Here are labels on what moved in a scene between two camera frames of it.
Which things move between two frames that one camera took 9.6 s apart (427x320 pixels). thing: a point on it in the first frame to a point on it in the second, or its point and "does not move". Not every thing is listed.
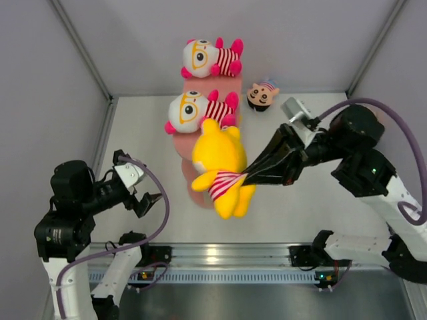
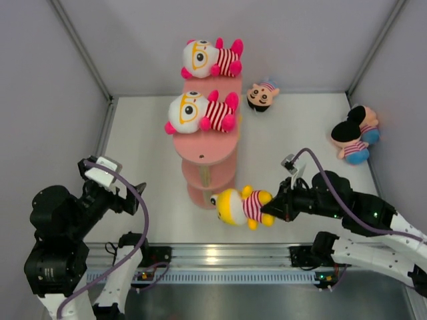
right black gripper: x=284 y=172 to x=281 y=205
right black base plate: x=310 y=255 does not move
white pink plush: x=189 y=111 does not move
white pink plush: x=202 y=59 does not move
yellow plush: x=219 y=151 to x=236 y=207
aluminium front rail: x=207 y=255 does not move
